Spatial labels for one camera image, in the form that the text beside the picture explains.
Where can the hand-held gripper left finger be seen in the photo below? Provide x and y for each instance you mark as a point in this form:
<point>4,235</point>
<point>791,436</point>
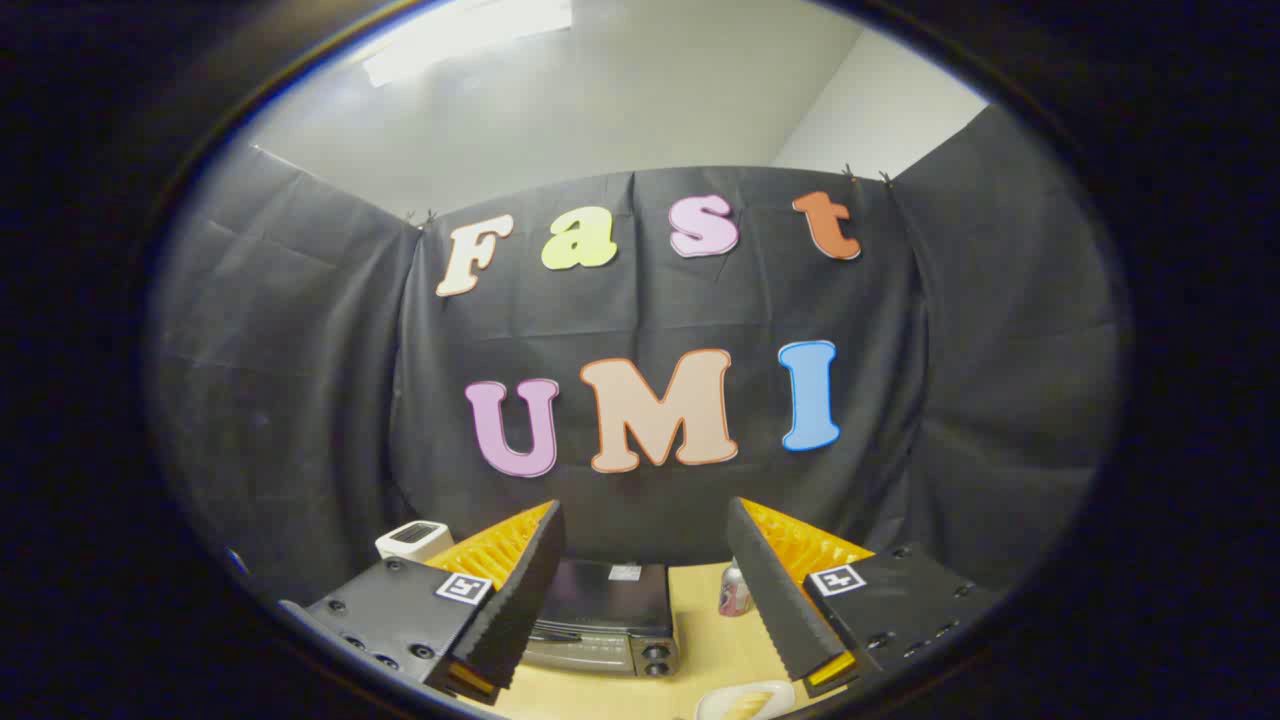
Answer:
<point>518,600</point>

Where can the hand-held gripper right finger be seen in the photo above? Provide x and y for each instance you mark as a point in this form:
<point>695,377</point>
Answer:
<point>775,600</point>

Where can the black silver toaster oven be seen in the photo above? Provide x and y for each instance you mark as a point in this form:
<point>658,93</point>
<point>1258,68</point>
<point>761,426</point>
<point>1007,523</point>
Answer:
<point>608,612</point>

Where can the bread roll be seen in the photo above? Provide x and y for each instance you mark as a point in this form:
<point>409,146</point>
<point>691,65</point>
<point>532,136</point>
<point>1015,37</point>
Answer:
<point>748,706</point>

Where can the white plate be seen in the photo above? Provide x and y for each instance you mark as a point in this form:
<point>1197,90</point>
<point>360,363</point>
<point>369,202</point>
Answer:
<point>745,700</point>

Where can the white box appliance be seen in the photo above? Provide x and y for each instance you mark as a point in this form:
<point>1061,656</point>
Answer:
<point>412,540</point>

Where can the black backdrop cloth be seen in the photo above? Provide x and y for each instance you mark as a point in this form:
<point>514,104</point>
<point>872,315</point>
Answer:
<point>640,400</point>

